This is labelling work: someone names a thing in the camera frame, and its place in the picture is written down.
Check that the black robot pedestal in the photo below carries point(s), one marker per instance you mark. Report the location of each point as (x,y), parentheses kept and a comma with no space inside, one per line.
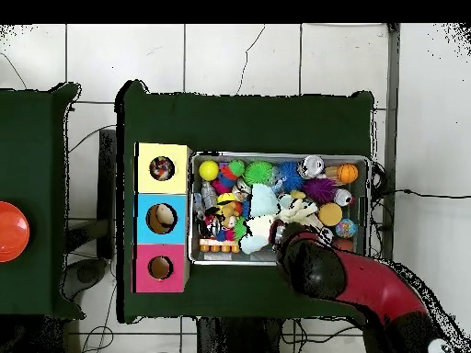
(235,338)

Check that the wooden box with three holes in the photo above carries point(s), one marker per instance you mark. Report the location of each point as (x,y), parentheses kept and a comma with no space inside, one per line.
(162,187)

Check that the peach foam ball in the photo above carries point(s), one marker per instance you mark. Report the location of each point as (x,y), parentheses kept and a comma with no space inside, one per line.
(330,214)

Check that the orange basketball toy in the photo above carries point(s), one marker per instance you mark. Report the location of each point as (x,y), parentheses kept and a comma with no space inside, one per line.
(347,173)

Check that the dark green table cloth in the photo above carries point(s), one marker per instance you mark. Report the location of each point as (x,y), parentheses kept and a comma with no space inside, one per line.
(33,147)
(239,121)

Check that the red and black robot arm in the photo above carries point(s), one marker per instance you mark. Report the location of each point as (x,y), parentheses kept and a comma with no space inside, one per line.
(368,279)

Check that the green spiky ball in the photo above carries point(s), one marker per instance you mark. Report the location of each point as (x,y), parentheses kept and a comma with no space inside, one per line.
(258,173)

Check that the orange bowl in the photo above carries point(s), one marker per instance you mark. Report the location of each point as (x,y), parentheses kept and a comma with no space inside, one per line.
(11,231)

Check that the mint green cloth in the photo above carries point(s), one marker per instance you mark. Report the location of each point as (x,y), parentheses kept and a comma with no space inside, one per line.
(263,200)

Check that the blue spiky ball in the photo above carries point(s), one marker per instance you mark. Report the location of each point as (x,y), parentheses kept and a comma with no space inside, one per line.
(290,174)

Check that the silver mesh bin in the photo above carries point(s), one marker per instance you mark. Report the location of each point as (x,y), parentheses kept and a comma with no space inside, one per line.
(220,259)

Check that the white colourful patterned cloth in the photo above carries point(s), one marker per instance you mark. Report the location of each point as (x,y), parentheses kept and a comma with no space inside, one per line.
(162,168)

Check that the cream knitted cloth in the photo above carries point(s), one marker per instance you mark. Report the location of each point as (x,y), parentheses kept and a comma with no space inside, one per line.
(301,215)

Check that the multicolour spiky caterpillar toy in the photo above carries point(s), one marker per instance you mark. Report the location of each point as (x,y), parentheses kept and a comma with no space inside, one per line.
(226,176)

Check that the globe print ball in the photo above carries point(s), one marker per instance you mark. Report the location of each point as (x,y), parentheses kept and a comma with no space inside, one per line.
(346,228)

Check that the yellow ball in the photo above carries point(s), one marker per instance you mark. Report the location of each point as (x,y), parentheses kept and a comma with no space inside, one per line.
(208,170)

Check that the purple spiky toy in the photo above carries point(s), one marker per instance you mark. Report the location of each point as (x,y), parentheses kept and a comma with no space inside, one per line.
(319,189)

